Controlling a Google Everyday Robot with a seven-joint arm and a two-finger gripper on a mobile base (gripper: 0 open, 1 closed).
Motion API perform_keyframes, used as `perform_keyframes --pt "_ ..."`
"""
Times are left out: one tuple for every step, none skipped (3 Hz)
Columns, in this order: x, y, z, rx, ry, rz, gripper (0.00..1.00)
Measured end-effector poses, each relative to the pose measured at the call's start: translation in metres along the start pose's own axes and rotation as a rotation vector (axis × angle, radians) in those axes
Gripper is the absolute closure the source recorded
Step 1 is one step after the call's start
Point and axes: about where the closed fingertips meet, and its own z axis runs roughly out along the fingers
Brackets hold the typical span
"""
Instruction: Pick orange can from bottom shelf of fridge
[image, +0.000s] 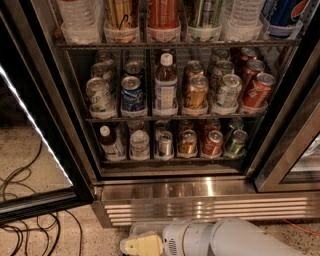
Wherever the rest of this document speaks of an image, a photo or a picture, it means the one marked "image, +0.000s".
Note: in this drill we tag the orange can bottom shelf front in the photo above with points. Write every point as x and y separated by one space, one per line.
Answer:
187 144

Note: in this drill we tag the stainless steel fridge cabinet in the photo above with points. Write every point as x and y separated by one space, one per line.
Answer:
157 189

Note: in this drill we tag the white green can middle front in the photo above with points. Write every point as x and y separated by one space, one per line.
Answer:
99 95

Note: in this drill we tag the brown tea bottle bottom shelf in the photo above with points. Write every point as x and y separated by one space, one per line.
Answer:
111 144

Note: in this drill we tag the green can bottom shelf front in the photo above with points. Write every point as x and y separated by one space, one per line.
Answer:
235 146

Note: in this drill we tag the green can top shelf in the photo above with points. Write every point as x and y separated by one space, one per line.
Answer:
203 19

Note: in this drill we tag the white green can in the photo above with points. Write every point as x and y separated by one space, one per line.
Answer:
99 95
102 70

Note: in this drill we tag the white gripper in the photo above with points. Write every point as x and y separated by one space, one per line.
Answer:
173 237

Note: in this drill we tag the gold can shelf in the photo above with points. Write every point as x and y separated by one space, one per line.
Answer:
193 67
196 92

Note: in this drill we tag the clear water bottle top left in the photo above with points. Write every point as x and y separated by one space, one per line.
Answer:
81 20

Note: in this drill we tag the right glass fridge door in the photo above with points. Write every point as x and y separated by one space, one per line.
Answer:
287 169

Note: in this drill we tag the red can middle shelf front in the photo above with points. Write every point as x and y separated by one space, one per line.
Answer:
258 90

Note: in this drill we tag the red can bottom shelf front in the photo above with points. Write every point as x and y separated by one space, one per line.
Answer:
212 145

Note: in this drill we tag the orange can top shelf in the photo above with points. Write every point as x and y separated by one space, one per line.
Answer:
163 20

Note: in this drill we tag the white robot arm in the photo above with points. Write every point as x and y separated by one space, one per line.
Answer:
236 237

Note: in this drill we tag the clear plastic bin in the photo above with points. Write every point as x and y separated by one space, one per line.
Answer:
150 227

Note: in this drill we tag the open glass fridge door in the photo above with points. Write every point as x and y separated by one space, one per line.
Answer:
39 175

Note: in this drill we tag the white can shelf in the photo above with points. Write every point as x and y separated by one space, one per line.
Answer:
227 91
221 68

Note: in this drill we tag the tea bottle middle shelf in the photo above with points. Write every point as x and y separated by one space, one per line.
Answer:
165 86

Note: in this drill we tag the white can middle shelf front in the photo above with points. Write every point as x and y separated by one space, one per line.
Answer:
227 91

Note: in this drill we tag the blue can middle shelf front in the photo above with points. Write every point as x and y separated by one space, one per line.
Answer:
132 94

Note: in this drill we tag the green can shelf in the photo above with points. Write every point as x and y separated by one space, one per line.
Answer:
235 146
235 123
203 19

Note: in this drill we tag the gold can middle shelf front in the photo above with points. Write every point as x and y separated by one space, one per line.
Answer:
196 92

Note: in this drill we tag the yellow can top shelf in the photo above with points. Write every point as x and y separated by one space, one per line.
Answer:
122 21

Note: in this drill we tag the clear water bottle top right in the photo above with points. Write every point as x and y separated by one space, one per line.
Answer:
240 20

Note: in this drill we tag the orange can shelf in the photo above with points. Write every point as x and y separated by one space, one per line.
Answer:
187 144
163 20

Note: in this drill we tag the red can middle shelf rear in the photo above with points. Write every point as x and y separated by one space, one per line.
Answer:
242 56

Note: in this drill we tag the red can shelf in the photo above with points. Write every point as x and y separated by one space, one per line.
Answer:
212 145
211 124
258 90
251 69
242 56

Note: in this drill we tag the blue pepsi can top shelf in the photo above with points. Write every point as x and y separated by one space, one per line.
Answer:
282 16

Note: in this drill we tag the silver can bottom shelf front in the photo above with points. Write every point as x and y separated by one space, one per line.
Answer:
165 144

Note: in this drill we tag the clear water bottle bottom shelf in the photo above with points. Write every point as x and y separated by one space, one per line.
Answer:
139 145

